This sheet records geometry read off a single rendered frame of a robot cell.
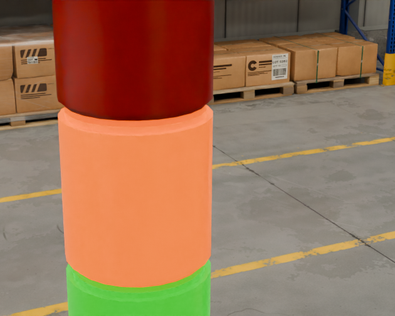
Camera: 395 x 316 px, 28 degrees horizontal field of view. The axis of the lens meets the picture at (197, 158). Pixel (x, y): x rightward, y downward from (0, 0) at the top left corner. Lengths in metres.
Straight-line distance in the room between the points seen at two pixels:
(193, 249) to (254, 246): 5.18
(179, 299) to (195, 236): 0.02
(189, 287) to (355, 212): 5.84
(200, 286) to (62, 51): 0.09
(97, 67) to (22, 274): 4.93
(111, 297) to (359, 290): 4.73
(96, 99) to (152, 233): 0.05
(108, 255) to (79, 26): 0.07
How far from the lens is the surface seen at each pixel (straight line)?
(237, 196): 6.26
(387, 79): 10.05
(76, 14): 0.23
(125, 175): 0.24
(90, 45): 0.23
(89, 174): 0.24
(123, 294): 0.26
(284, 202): 6.19
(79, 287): 0.26
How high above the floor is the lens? 2.34
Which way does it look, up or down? 19 degrees down
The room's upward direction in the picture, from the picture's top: straight up
